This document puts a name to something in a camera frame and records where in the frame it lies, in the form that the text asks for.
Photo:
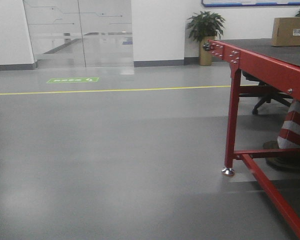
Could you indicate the red metal conveyor table frame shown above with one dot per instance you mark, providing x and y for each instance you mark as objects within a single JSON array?
[{"x": 279, "y": 68}]

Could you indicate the green potted plant gold pot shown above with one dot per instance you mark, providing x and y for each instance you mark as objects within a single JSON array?
[{"x": 205, "y": 26}]

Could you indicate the brown cardboard package box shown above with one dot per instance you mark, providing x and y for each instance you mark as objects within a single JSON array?
[{"x": 286, "y": 32}]

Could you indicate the black office chair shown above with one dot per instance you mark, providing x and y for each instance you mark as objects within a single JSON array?
[{"x": 264, "y": 97}]

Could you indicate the green floor sign sticker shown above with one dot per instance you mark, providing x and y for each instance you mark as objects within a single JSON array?
[{"x": 73, "y": 80}]

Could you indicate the glass double door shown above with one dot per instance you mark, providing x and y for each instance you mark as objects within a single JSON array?
[{"x": 80, "y": 33}]

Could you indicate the blue framed wall board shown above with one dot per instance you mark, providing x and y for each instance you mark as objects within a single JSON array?
[{"x": 248, "y": 3}]

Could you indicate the red white striped traffic cone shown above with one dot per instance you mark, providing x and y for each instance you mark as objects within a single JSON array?
[{"x": 288, "y": 138}]

